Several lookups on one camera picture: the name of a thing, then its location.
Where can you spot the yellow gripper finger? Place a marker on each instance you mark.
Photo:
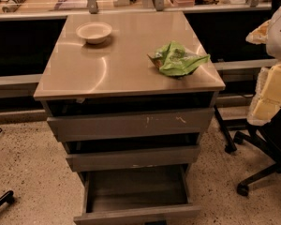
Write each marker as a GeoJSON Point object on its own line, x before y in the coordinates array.
{"type": "Point", "coordinates": [266, 103]}
{"type": "Point", "coordinates": [259, 35]}

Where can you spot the green rice chip bag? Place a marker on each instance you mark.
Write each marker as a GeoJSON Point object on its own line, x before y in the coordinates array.
{"type": "Point", "coordinates": [175, 60]}

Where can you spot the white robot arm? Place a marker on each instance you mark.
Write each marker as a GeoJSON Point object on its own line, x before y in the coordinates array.
{"type": "Point", "coordinates": [273, 44]}

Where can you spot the top drawer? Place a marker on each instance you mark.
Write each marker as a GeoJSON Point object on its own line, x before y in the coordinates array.
{"type": "Point", "coordinates": [129, 124]}

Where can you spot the drawer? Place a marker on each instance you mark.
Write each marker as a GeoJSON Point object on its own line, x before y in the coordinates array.
{"type": "Point", "coordinates": [143, 195]}
{"type": "Point", "coordinates": [133, 158]}
{"type": "Point", "coordinates": [129, 124]}

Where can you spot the grey drawer cabinet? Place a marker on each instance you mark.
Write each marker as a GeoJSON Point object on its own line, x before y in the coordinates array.
{"type": "Point", "coordinates": [117, 76]}

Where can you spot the bottom drawer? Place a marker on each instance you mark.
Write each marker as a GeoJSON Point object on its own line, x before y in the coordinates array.
{"type": "Point", "coordinates": [143, 195]}

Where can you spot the middle drawer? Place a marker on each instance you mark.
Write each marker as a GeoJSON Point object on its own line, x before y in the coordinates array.
{"type": "Point", "coordinates": [133, 158]}

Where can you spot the black office chair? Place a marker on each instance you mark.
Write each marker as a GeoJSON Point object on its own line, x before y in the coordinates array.
{"type": "Point", "coordinates": [267, 138]}

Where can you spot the white bowl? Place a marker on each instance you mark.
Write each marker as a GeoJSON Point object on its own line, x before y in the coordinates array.
{"type": "Point", "coordinates": [94, 32]}

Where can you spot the black coiled tool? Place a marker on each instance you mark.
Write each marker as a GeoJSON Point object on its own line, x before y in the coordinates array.
{"type": "Point", "coordinates": [12, 5]}

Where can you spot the black chair leg left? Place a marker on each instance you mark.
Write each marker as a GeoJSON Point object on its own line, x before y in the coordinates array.
{"type": "Point", "coordinates": [7, 197]}

